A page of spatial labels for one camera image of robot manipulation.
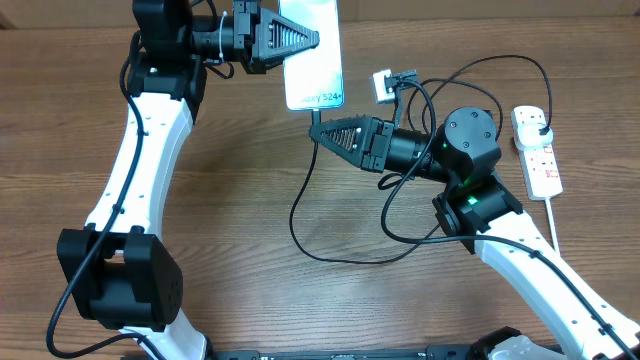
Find white charger plug adapter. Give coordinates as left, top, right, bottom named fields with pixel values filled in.
left=514, top=123, right=554, bottom=151

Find blue Galaxy S24+ smartphone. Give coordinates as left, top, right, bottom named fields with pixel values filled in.
left=279, top=0, right=345, bottom=111

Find white power strip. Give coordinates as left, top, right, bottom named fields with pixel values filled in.
left=510, top=105, right=563, bottom=201

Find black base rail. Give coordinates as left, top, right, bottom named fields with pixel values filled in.
left=199, top=344, right=566, bottom=360

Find black USB charging cable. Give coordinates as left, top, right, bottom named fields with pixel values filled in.
left=288, top=54, right=554, bottom=265

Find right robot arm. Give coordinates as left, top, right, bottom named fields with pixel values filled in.
left=309, top=107, right=639, bottom=359

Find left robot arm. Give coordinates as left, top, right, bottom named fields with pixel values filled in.
left=57, top=0, right=320, bottom=359

